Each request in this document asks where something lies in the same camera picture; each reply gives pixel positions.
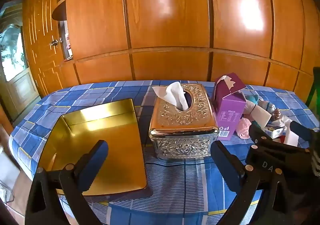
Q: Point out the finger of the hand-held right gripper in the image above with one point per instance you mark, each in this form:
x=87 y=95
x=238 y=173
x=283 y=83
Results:
x=306 y=136
x=258 y=136

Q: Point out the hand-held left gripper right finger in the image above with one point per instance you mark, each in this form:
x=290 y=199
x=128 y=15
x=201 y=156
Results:
x=225 y=165

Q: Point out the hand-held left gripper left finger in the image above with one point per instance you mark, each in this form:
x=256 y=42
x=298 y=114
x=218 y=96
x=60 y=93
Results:
x=96 y=162

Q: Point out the white soft block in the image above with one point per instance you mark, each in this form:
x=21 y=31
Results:
x=258 y=113

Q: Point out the gold metal tray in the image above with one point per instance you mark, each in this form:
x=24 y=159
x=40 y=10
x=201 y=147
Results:
x=100 y=127

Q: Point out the pink scrunchie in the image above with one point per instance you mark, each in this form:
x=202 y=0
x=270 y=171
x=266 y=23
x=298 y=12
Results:
x=244 y=128

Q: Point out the small figurine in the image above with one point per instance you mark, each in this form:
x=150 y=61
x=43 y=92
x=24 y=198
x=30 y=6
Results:
x=277 y=115

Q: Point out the light blue sock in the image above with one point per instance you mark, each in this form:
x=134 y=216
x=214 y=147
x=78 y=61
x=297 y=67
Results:
x=268 y=107

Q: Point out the purple cardboard tissue box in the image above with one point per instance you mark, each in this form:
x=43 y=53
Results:
x=228 y=112

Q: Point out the blue checked tablecloth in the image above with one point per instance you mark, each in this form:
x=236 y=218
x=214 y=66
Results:
x=180 y=185

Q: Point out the green chair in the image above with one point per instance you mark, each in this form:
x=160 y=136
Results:
x=314 y=84

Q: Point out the ornate silver tissue box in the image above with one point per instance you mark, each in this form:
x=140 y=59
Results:
x=182 y=125

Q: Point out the white facial tissue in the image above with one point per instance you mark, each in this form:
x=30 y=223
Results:
x=172 y=93

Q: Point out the metal door knob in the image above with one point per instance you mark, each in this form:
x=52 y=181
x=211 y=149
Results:
x=54 y=43

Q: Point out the wooden door with glass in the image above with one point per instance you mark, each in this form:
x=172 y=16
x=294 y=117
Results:
x=15 y=52

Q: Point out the wooden wardrobe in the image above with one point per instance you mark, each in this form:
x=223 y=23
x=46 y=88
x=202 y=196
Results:
x=170 y=14

